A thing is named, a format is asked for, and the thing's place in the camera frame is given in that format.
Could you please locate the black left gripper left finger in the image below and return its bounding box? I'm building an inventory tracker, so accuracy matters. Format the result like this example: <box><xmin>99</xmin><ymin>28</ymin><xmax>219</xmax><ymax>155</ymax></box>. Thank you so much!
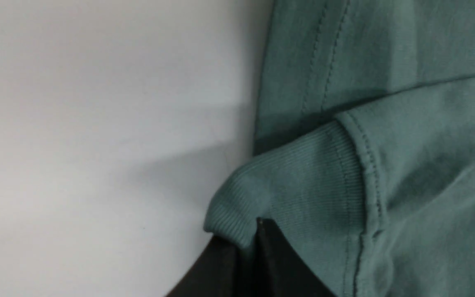
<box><xmin>167</xmin><ymin>236</ymin><xmax>256</xmax><ymax>297</ymax></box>

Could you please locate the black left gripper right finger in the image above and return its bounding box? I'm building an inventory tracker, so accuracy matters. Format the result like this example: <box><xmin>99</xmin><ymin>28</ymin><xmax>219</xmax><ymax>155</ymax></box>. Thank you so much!
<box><xmin>256</xmin><ymin>218</ymin><xmax>335</xmax><ymax>297</ymax></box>

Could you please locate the green long sleeve shirt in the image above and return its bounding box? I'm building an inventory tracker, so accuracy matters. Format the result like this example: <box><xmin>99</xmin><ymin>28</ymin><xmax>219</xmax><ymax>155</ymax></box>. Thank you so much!
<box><xmin>204</xmin><ymin>0</ymin><xmax>475</xmax><ymax>297</ymax></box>

